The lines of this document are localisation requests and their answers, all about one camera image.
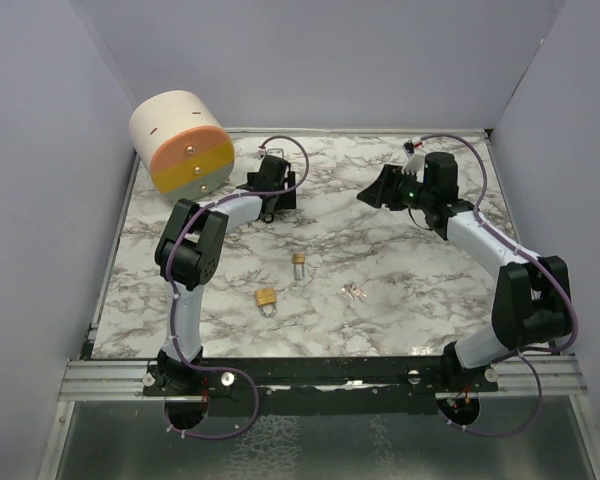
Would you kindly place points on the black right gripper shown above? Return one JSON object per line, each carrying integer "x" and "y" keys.
{"x": 385, "y": 189}

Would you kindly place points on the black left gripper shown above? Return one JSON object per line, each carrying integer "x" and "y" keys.
{"x": 284, "y": 202}

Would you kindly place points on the small silver key bunch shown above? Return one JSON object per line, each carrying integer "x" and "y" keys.
{"x": 354, "y": 292}

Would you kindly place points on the orange black padlock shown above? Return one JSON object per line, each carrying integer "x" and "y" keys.
{"x": 268, "y": 217}

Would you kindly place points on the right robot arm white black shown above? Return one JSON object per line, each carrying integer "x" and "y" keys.
{"x": 531, "y": 295}

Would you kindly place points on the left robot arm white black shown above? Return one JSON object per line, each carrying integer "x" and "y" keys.
{"x": 189, "y": 251}

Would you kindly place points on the cream cylindrical drawer box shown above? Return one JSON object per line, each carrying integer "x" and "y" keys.
{"x": 184, "y": 149}

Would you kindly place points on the small brass long-shackle padlock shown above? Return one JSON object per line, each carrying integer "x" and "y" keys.
{"x": 298, "y": 261}

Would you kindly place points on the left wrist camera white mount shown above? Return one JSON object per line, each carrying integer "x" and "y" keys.
{"x": 264, "y": 150}

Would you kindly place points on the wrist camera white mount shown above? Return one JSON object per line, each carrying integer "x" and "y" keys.
{"x": 264, "y": 150}
{"x": 415, "y": 156}

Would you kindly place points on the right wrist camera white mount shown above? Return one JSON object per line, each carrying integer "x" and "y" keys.
{"x": 415, "y": 156}

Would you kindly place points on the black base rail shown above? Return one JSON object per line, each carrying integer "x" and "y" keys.
{"x": 296, "y": 386}

